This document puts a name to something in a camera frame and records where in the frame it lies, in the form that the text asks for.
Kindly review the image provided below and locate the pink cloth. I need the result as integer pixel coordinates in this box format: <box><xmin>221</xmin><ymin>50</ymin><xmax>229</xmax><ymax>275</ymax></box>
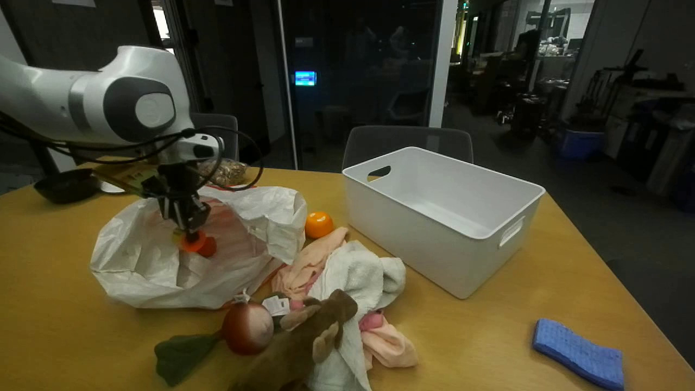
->
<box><xmin>273</xmin><ymin>226</ymin><xmax>417</xmax><ymax>369</ymax></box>

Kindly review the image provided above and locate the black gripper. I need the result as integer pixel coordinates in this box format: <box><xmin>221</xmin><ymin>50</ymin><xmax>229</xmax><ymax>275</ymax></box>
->
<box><xmin>142</xmin><ymin>162</ymin><xmax>212</xmax><ymax>235</ymax></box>

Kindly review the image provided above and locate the brown plush animal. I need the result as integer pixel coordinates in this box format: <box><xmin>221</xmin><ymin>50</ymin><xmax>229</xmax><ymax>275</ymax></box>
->
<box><xmin>231</xmin><ymin>288</ymin><xmax>359</xmax><ymax>391</ymax></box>

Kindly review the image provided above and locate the white plastic bin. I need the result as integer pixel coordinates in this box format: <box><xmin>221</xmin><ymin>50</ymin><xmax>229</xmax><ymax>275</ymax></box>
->
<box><xmin>342</xmin><ymin>145</ymin><xmax>546</xmax><ymax>299</ymax></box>

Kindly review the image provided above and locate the white towel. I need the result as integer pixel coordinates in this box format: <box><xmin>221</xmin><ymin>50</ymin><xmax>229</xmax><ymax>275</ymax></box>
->
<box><xmin>309</xmin><ymin>240</ymin><xmax>406</xmax><ymax>391</ymax></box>

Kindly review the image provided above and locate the clear bag of snacks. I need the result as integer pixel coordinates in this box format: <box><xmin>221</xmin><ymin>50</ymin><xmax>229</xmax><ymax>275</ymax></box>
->
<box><xmin>201</xmin><ymin>159</ymin><xmax>246</xmax><ymax>187</ymax></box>

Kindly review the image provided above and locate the black bowl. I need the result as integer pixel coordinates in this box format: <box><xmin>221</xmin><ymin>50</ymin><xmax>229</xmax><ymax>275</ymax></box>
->
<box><xmin>36</xmin><ymin>170</ymin><xmax>101</xmax><ymax>203</ymax></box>

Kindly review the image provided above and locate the blue sponge cloth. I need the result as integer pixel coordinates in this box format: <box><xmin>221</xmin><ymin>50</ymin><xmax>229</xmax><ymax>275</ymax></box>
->
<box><xmin>532</xmin><ymin>319</ymin><xmax>627</xmax><ymax>391</ymax></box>

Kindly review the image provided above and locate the white plastic bag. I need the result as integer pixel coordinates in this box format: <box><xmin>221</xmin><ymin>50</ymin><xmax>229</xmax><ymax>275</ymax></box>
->
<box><xmin>91</xmin><ymin>187</ymin><xmax>309</xmax><ymax>309</ymax></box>

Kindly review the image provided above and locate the orange fruit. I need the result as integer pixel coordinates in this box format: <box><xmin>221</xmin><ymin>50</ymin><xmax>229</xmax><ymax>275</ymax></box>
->
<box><xmin>304</xmin><ymin>210</ymin><xmax>335</xmax><ymax>239</ymax></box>

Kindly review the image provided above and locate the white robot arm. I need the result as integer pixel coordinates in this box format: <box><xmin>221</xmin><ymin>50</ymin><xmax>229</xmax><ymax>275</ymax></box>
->
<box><xmin>0</xmin><ymin>46</ymin><xmax>221</xmax><ymax>235</ymax></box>

